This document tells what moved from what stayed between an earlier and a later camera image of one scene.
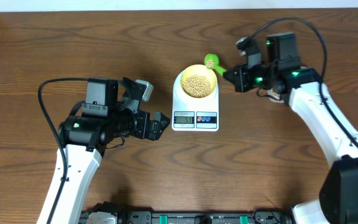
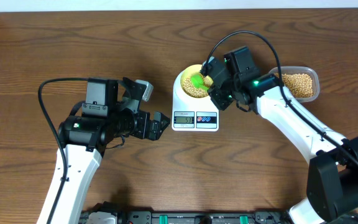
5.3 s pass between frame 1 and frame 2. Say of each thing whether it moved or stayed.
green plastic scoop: moved
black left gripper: stayed
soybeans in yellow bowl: stayed
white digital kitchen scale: stayed
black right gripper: moved
